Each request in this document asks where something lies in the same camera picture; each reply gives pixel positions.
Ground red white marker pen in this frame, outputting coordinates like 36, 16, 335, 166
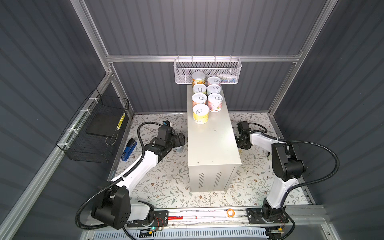
168, 216, 209, 221

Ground pink labelled can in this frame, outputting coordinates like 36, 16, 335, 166
207, 76, 221, 86

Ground green labelled can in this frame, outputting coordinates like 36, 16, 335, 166
193, 84, 207, 95

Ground yellow strip in basket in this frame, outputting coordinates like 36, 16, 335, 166
116, 113, 126, 131

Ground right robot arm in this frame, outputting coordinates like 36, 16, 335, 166
236, 121, 340, 224

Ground can row front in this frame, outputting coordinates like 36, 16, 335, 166
192, 93, 208, 107

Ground tubes in white basket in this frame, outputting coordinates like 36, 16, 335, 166
218, 74, 238, 84

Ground yellow orange labelled can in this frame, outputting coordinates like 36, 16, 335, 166
191, 71, 206, 86

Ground white wire mesh basket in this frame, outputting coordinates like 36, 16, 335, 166
173, 57, 242, 85

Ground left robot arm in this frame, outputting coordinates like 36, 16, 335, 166
75, 121, 186, 230

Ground white metal cabinet counter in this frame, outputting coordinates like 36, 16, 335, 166
187, 85, 242, 193

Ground blue stapler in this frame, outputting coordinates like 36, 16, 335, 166
121, 138, 137, 162

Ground black wire basket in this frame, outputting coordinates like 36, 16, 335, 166
56, 90, 130, 164

